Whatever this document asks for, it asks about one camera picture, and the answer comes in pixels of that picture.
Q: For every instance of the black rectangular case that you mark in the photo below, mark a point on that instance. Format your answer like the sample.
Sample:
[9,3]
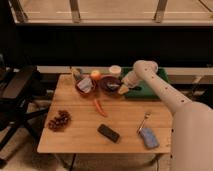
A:
[109,133]

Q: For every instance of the wooden folding table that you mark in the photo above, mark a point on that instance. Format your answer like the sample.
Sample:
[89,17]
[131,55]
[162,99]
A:
[94,151]

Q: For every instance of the green plastic tray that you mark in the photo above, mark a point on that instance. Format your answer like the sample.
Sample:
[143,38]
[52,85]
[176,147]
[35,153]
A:
[143,91]

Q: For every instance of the dark red bowl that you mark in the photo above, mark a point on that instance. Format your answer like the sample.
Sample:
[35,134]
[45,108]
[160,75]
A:
[108,79]

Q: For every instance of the black office chair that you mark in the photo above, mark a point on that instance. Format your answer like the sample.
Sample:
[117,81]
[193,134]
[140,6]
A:
[17,90]

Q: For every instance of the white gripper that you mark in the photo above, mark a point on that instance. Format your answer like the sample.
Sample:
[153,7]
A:
[130,80]

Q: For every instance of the blue sponge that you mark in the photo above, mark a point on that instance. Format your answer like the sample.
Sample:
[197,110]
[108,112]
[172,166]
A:
[149,138]

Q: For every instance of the white cup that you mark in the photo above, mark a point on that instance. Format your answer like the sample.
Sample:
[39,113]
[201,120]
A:
[115,70]

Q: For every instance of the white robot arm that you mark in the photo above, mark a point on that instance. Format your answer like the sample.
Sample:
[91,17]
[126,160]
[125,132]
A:
[192,123]

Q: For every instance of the white crumpled cloth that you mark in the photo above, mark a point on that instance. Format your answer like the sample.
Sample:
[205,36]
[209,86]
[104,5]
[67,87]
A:
[85,85]

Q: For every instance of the red bowl with cloth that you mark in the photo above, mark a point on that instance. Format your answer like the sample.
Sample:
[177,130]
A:
[81,92]

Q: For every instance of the black handled brush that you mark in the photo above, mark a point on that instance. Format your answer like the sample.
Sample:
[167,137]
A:
[115,87]

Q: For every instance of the orange carrot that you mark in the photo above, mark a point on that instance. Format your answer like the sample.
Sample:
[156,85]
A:
[99,108]

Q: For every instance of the orange fruit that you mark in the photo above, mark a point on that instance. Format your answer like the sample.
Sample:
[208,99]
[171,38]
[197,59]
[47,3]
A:
[95,75]

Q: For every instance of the bunch of dark grapes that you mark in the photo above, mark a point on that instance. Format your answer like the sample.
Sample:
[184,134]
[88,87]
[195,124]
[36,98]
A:
[60,122]

